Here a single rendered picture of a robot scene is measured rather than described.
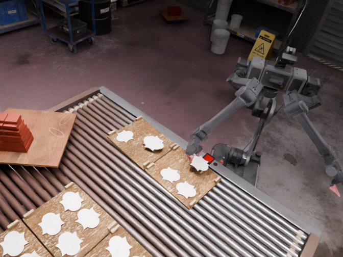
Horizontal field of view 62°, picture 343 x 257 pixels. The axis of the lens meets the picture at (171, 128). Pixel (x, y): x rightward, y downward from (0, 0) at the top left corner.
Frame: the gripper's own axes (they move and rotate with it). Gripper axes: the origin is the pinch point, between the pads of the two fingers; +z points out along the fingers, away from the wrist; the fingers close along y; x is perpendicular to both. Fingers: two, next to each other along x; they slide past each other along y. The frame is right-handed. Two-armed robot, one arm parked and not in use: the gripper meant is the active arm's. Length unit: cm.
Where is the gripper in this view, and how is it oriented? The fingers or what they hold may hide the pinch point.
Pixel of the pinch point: (193, 158)
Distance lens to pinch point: 197.0
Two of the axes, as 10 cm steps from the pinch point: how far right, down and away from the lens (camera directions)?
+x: -7.1, -3.9, 5.9
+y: 7.0, -4.4, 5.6
